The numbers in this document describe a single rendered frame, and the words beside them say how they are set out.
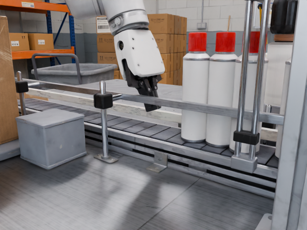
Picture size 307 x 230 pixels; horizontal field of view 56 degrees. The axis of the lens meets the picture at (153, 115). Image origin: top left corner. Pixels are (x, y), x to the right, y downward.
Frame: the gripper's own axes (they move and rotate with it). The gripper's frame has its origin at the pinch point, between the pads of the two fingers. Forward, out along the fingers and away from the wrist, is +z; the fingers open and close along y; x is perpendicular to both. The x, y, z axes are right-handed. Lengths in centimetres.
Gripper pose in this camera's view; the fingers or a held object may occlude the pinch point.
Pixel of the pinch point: (151, 101)
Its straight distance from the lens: 62.1
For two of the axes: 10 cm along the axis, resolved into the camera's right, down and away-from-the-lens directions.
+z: 2.8, 9.6, 0.5
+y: 5.9, -2.1, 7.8
